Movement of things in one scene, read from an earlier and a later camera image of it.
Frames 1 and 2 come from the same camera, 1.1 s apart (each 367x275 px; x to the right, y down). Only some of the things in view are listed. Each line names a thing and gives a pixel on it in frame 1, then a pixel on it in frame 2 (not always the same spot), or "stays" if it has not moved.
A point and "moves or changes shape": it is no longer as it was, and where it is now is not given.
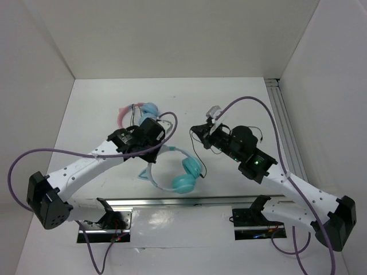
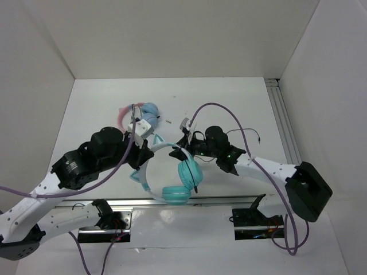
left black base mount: (114, 225) stays
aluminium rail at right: (285, 128) stays
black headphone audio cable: (217, 153) moves or changes shape
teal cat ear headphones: (184, 183) moves or changes shape
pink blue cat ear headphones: (148, 110) stays
